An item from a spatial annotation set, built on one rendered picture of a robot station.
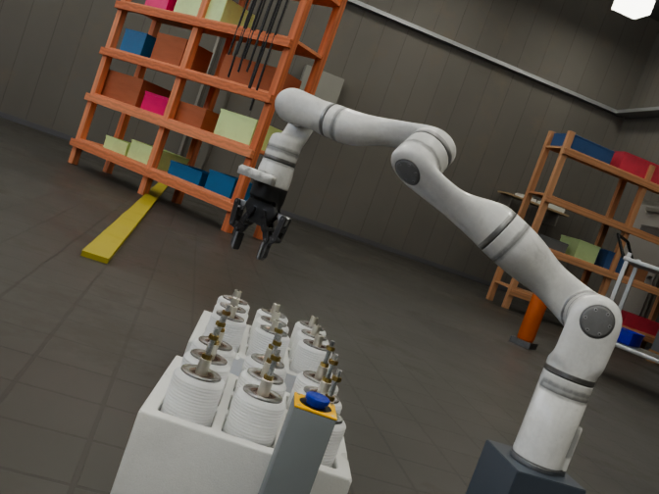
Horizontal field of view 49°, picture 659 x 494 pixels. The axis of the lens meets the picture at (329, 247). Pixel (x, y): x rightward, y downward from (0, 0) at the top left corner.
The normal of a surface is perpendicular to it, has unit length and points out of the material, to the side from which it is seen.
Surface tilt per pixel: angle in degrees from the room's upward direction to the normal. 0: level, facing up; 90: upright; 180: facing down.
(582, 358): 90
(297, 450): 90
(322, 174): 90
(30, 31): 90
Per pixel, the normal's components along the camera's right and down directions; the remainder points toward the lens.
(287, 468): 0.04, 0.10
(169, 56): -0.53, -0.12
